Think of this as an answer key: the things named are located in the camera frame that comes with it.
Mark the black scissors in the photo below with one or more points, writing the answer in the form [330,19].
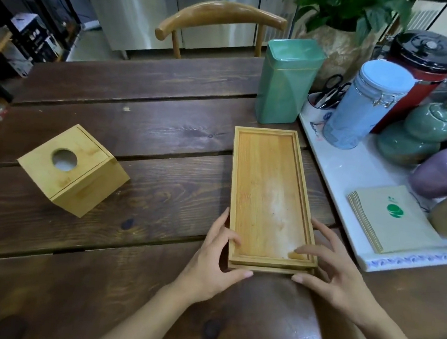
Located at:
[331,89]

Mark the rectangular wooden tray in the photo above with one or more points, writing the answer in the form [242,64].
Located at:
[269,187]

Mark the person's left hand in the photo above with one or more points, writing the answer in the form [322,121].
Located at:
[206,268]

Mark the person's right middle finger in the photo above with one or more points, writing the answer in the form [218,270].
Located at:
[325,236]

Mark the person's right thumb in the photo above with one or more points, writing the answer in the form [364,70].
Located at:
[309,280]

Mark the white ceramic utensil cup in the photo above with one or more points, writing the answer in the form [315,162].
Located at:
[315,115]

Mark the blue clamp-lid glass jar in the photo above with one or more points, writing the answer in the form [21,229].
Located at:
[359,109]

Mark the red canister with black lid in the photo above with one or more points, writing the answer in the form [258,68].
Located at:
[423,56]

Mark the stainless steel refrigerator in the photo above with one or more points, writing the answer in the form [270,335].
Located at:
[136,5]

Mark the green potted plant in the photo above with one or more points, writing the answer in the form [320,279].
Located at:
[341,13]

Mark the stack of paper napkins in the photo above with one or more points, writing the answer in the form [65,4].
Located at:
[392,219]

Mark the person's right hand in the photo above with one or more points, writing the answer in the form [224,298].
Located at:
[344,285]

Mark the wooden tissue box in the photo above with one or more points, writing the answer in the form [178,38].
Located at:
[84,177]

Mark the person's left middle finger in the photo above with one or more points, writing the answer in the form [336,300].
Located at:
[218,226]

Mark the wooden storage shelf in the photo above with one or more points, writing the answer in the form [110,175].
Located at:
[1,16]

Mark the green rectangular tin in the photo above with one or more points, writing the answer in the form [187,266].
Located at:
[286,86]

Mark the wooden chair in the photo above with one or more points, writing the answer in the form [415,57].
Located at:
[222,13]

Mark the person's left thumb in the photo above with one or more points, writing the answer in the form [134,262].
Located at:
[236,278]

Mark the green gourd-shaped ceramic jar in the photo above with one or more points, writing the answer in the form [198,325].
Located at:
[411,138]

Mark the black box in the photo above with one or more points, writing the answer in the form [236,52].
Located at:
[33,34]

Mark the person's left forearm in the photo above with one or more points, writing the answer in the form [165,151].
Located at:
[145,321]

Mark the white ceramic serving tray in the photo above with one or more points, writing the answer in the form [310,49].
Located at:
[345,175]

